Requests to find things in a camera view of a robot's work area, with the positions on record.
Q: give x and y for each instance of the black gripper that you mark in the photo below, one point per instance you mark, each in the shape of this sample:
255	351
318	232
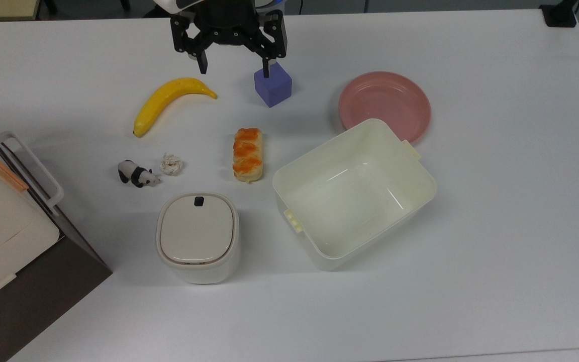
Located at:
224	22

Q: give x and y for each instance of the glazed bread loaf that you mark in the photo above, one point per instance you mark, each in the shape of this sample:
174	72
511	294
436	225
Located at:
247	156

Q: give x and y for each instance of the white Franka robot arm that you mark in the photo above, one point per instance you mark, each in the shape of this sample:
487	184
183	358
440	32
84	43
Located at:
175	4

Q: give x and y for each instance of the pink plate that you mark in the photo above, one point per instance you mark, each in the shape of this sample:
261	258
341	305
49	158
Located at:
385	98

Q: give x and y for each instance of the purple foam cube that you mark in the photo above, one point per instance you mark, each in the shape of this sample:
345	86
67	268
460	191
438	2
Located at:
273	88

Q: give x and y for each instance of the yellow banana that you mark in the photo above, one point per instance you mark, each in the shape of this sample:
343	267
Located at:
161	100

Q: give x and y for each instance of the small white knotted lump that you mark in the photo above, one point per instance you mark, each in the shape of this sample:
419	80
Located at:
171	165

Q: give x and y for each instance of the black and white panda toy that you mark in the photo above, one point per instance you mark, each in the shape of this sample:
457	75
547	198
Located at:
137	175

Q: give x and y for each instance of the cream lidded trash can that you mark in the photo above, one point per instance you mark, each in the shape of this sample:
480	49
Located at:
198	234

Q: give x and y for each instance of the white plastic bin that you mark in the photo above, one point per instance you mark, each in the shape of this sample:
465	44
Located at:
355	201

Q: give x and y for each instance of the black table clamp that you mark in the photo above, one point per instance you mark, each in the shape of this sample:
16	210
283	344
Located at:
558	15

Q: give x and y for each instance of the dark brown drawer cabinet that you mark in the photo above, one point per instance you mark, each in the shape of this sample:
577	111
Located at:
33	306

